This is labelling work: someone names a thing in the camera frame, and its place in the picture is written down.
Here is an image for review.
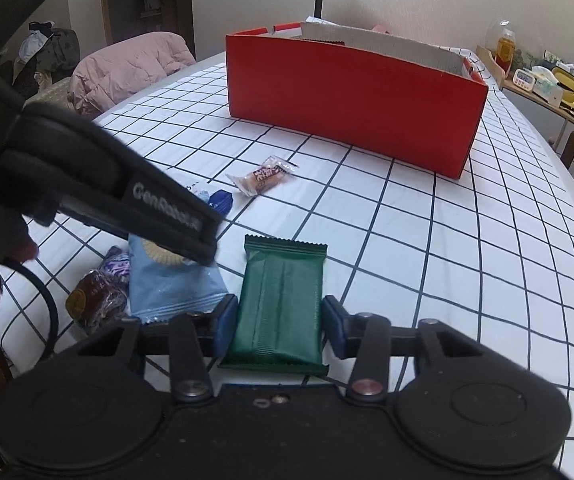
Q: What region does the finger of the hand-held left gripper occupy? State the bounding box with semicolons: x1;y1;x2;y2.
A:
159;237;219;267
56;209;135;242

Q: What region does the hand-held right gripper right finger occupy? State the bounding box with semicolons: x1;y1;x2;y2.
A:
321;295;488;403

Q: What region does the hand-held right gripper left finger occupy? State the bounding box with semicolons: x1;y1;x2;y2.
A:
70;294;240;403

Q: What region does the light blue snack packet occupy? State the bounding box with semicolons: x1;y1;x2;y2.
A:
128;234;230;322

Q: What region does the purple candy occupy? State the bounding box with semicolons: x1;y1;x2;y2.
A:
98;245;132;281

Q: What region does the small blue candy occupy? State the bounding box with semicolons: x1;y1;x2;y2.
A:
187;185;235;218

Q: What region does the green snack packet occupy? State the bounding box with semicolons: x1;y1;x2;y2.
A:
217;235;330;376

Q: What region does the brown gold candy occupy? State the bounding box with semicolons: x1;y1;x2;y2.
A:
66;270;129;333

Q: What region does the small brown candy packet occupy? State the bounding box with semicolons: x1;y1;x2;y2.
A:
226;156;295;196

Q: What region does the red cardboard box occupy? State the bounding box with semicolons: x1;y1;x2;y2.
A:
224;21;490;180

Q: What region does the beige patterned cushion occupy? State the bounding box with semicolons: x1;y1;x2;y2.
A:
24;77;75;111

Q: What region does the pink padded jacket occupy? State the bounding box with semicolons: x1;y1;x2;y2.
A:
68;31;197;121

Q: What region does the pile of dark clothes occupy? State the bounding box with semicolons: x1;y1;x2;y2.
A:
12;21;80;101

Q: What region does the white checked tablecloth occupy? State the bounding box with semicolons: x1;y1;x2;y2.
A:
0;47;574;480

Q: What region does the wooden side cabinet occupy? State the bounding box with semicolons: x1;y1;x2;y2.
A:
476;45;574;156

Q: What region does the white green tissue box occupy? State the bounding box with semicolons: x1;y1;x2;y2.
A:
529;65;565;107

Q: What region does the orange drink bottle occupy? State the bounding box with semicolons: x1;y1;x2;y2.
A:
496;27;518;77

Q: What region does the clear plastic bottle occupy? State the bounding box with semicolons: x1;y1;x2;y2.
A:
484;19;515;51

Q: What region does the yellow tissue holder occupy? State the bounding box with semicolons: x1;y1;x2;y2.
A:
552;65;574;111

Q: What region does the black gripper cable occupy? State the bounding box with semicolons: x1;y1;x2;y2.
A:
0;257;60;366

